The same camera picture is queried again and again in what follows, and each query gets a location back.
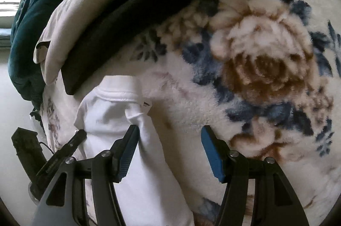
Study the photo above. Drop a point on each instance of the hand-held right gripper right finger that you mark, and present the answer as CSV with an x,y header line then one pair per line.
x,y
213,156

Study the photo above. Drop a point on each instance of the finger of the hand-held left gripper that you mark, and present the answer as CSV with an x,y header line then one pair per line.
x,y
76,139

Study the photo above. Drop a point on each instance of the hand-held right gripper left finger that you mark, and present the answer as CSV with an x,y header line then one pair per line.
x,y
129,154

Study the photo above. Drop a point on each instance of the small white shirt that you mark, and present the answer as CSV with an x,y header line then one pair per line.
x,y
112,114

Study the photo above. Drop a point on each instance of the floral fleece blanket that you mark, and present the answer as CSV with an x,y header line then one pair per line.
x,y
239,55

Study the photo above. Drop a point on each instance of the dark green velvet cushion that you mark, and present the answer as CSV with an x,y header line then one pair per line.
x,y
29,26

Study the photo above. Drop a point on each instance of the black folded garment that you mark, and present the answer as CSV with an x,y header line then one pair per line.
x,y
128,21

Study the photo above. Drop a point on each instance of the beige folded cloth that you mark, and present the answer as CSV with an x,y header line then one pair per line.
x,y
88,7

